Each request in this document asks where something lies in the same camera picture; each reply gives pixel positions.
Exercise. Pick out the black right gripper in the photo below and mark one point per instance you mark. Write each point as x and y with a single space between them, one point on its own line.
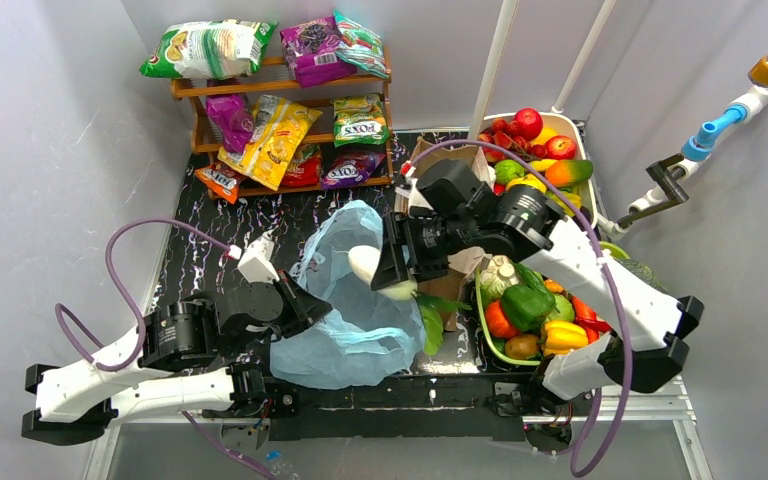
408 248

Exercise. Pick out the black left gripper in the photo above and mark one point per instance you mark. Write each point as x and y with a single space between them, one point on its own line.
289 299

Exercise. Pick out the white radish with leaves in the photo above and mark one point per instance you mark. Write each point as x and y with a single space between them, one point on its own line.
364 260

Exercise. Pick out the light blue plastic grocery bag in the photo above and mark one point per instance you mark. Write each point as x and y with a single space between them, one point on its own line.
366 336

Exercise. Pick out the red cherry bunch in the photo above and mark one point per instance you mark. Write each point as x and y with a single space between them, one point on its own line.
513 135

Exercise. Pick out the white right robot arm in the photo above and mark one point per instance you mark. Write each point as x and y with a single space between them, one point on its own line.
646 346

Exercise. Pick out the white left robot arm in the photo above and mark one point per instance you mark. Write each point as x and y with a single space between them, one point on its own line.
207 351

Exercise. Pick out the brown paper bag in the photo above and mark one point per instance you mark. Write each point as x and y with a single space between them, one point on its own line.
463 263

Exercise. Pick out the purple Fox's candy bag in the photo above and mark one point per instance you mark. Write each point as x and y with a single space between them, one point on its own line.
352 168

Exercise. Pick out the orange snack bag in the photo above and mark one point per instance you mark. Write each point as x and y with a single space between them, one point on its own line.
221 180

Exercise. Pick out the green Fox's candy bag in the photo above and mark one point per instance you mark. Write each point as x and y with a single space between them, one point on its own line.
359 120

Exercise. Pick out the yellow snack bag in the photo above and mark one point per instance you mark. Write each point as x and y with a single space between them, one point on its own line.
280 125

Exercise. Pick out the purple snack bag middle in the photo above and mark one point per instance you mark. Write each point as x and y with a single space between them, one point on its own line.
231 113

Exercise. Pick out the purple snack bag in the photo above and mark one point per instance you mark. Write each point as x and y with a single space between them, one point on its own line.
309 51
231 113

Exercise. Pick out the green red snack bag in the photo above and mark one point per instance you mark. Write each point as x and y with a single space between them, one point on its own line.
359 46

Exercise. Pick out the purple snack bag top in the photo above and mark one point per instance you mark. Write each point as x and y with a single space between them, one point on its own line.
309 51

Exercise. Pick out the green white chips bag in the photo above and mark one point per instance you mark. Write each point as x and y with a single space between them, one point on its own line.
210 50

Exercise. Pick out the white garlic cabbage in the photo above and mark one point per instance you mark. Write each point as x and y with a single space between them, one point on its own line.
499 274

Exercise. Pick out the orange tomato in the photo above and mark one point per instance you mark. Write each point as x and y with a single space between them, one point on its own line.
497 323

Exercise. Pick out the green bell pepper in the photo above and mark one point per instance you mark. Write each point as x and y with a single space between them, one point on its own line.
526 308

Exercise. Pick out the brown kiwi potato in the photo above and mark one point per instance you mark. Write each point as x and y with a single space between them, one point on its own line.
523 347

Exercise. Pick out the yellow bell pepper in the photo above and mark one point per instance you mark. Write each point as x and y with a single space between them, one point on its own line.
561 337

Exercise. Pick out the mango orange green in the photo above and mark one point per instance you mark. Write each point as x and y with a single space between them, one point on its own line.
569 173

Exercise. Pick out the red apple top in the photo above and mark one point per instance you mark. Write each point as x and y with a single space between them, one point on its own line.
527 123

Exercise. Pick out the red apple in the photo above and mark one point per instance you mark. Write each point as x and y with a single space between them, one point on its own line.
561 147
527 123

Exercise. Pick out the red carrot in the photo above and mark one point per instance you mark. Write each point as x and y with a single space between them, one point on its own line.
586 318

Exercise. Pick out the red apple right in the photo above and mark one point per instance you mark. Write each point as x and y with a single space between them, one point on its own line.
561 147

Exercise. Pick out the wooden snack shelf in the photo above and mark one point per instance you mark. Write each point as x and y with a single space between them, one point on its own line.
273 78

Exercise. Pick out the green vegetable basket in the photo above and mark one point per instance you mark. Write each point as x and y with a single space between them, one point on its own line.
493 359

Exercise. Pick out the white pipe left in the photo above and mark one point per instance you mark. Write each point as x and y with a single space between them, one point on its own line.
499 41

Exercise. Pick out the white pipe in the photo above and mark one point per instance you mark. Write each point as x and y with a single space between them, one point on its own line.
585 51
499 41

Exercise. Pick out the white pipe right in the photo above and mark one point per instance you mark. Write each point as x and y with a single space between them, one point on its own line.
585 51

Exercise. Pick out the pipe with blue orange fittings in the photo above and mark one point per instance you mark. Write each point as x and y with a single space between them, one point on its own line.
668 173

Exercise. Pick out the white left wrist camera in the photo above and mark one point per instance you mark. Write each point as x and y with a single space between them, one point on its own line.
254 261

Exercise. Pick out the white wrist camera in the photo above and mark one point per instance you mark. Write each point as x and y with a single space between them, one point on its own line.
407 195
254 261

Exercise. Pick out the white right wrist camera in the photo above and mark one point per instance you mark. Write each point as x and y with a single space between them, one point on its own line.
407 195

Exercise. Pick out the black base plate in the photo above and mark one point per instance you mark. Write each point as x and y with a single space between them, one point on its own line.
414 406

